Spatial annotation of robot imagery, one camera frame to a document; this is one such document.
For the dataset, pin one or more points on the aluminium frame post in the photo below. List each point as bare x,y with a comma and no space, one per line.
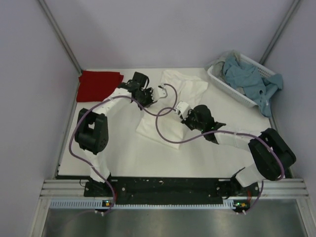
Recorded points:
288,17
59,35

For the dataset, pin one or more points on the light blue t-shirt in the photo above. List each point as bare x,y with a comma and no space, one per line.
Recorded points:
241,75

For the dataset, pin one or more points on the left aluminium frame post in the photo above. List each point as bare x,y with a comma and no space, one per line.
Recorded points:
59,35

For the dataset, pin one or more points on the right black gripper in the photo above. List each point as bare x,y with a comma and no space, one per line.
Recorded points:
190,113

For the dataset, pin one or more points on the folded red t-shirt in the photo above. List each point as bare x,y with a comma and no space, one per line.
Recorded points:
96,86

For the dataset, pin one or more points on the white plastic laundry basket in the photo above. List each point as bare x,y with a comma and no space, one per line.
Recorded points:
242,99

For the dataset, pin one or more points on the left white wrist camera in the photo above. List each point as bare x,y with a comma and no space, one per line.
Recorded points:
160,92

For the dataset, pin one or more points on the right aluminium frame post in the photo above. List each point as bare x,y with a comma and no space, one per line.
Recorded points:
288,17

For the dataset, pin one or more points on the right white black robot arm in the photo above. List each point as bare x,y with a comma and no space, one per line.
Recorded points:
271,155

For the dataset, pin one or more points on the white floral print t-shirt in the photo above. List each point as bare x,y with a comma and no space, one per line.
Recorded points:
189,89

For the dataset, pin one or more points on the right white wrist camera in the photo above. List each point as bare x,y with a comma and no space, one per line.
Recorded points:
182,109

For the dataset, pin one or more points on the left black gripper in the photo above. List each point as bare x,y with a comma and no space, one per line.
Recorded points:
149,92

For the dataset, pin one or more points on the slotted grey cable duct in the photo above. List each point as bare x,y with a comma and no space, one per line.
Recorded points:
105,204

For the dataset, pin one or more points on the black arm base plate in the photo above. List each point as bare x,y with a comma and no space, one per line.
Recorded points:
157,190

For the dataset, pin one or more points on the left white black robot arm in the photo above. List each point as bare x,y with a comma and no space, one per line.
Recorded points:
90,136

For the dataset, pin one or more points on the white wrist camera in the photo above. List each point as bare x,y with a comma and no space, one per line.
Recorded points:
182,109
160,92

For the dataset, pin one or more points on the grey crumpled t-shirt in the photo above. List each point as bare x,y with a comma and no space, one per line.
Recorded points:
219,62

